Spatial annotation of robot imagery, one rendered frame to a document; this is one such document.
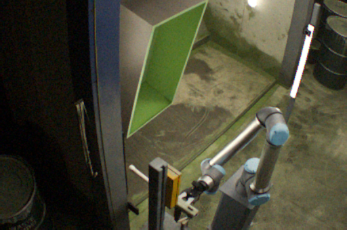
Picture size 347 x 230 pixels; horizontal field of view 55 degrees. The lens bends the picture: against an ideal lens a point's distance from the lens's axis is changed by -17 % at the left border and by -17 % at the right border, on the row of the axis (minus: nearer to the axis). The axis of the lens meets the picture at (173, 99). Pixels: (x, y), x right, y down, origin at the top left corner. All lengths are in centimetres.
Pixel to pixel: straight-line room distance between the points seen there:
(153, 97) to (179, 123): 54
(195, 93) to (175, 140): 73
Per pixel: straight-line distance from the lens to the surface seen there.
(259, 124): 218
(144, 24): 243
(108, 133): 207
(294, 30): 438
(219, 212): 300
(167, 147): 377
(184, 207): 204
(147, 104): 352
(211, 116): 412
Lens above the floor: 286
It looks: 42 degrees down
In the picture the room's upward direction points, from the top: 5 degrees clockwise
